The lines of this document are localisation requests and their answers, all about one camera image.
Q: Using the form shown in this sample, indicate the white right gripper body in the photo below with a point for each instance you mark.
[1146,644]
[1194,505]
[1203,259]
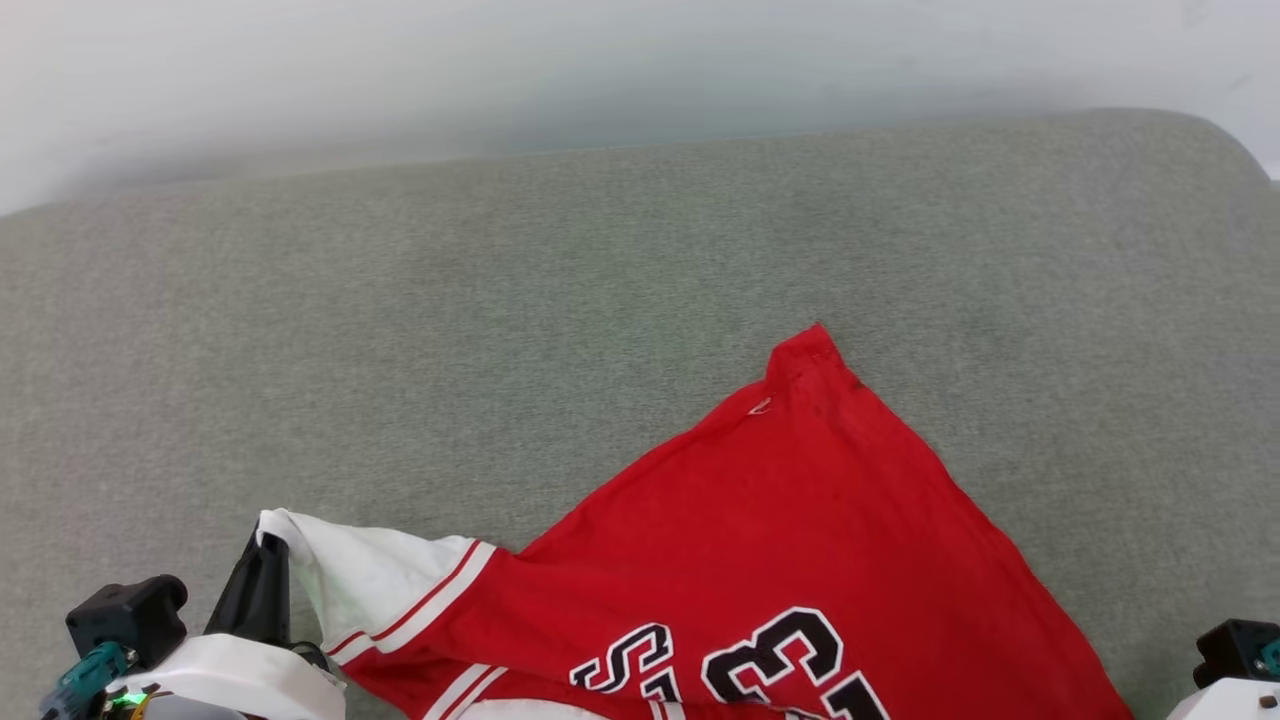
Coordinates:
[1235,702]

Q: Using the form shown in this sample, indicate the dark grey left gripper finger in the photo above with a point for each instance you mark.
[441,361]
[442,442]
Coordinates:
[255,595]

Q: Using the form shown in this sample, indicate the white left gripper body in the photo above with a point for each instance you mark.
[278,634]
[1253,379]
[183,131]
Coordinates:
[250,675]

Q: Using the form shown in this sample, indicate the red basketball jersey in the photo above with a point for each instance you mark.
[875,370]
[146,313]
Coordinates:
[800,520]

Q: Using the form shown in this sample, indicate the grey upholstered ottoman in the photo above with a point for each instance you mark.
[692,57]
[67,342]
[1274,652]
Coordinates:
[500,300]

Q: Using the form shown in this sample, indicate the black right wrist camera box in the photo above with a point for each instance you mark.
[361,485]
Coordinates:
[1232,650]

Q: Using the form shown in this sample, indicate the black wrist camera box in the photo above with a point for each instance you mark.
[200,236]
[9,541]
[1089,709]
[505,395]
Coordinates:
[125,615]
[1232,650]

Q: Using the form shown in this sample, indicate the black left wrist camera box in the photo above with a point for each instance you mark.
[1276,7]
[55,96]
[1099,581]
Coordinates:
[125,615]

